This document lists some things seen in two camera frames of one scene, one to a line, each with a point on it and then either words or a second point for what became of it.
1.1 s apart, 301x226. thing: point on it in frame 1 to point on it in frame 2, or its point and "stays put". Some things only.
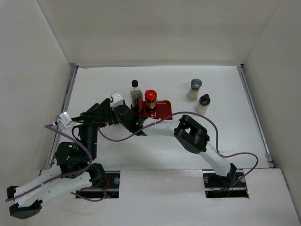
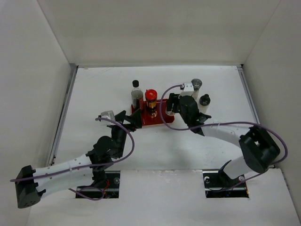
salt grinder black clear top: x=195 y=84 stays put
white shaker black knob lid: x=204 y=101 stays put
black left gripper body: x=101 y=121 to x=119 y=134
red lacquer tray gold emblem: x=163 y=110 stays put
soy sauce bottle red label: x=136 y=96 stays put
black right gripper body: x=117 y=120 to x=175 y=98
